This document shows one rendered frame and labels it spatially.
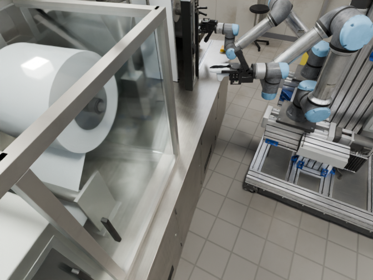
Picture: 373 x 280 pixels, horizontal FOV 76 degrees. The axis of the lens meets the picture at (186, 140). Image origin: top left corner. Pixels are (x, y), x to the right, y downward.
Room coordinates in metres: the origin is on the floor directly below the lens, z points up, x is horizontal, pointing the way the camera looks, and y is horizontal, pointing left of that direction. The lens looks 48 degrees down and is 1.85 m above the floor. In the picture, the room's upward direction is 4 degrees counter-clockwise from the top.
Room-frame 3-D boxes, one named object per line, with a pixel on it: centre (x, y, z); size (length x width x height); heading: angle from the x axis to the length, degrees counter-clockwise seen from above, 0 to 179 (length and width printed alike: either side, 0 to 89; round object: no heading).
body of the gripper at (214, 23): (1.76, -0.22, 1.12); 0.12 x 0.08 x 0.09; 70
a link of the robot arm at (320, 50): (1.53, -0.97, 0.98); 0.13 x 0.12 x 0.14; 176
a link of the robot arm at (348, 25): (0.96, -0.71, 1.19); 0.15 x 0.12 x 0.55; 176
